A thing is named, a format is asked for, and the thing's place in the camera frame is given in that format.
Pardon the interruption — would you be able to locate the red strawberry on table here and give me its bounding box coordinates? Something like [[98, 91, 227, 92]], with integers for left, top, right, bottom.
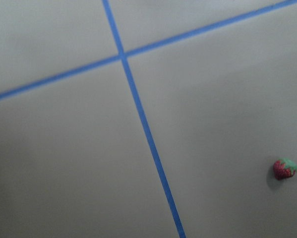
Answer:
[[273, 158, 297, 180]]

